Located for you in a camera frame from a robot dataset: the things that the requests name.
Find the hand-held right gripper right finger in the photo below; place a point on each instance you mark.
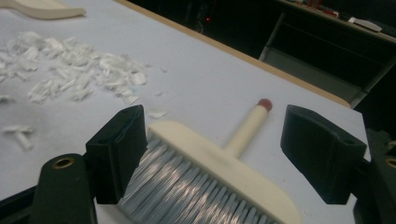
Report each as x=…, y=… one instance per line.
x=320, y=152

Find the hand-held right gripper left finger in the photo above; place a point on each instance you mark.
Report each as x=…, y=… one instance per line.
x=116, y=149

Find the pile of white paper scraps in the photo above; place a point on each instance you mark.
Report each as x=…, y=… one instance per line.
x=77, y=65

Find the cream hand brush grey bristles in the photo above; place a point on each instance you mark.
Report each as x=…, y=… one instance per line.
x=224, y=168

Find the cream plastic dustpan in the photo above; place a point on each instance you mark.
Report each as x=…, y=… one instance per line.
x=40, y=11

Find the grey shelf unit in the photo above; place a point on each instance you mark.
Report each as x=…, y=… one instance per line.
x=314, y=59

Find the white flat box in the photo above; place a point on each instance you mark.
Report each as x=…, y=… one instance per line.
x=365, y=25

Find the red items on shelf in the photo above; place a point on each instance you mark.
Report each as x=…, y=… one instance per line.
x=314, y=4

